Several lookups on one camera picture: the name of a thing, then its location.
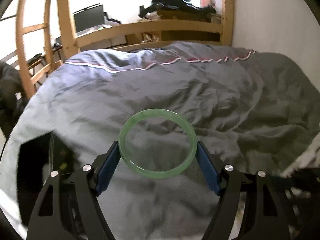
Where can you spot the black puffer jacket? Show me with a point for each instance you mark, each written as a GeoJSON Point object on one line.
{"type": "Point", "coordinates": [13, 98]}

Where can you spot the black clothes pile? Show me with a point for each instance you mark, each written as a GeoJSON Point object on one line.
{"type": "Point", "coordinates": [176, 5]}

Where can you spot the wooden bunk bed frame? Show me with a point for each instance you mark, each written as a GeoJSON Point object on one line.
{"type": "Point", "coordinates": [73, 44]}

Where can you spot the black jewelry box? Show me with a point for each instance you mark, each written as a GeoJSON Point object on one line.
{"type": "Point", "coordinates": [37, 159]}

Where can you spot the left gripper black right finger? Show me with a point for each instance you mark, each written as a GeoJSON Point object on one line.
{"type": "Point", "coordinates": [264, 216]}

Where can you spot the wooden ladder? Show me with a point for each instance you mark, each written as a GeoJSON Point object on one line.
{"type": "Point", "coordinates": [32, 37]}

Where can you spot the black computer monitor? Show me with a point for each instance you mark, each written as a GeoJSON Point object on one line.
{"type": "Point", "coordinates": [89, 17]}

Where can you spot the green jade bangle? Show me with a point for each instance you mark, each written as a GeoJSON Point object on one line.
{"type": "Point", "coordinates": [157, 143]}

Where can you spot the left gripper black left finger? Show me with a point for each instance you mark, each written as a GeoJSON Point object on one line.
{"type": "Point", "coordinates": [82, 199]}

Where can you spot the white striped bed sheet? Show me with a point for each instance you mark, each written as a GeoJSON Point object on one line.
{"type": "Point", "coordinates": [309, 159]}

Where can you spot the grey blue duvet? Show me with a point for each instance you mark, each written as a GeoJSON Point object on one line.
{"type": "Point", "coordinates": [255, 111]}

